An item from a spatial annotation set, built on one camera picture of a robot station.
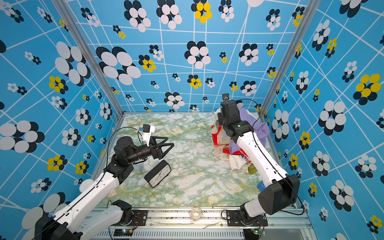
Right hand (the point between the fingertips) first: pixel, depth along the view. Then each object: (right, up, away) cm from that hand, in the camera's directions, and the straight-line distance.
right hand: (230, 111), depth 78 cm
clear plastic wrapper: (-18, -53, -3) cm, 56 cm away
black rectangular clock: (-39, -34, +3) cm, 52 cm away
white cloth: (+6, -30, +11) cm, 32 cm away
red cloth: (+1, -23, +16) cm, 28 cm away
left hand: (-30, -15, -10) cm, 35 cm away
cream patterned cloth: (-2, -17, +6) cm, 18 cm away
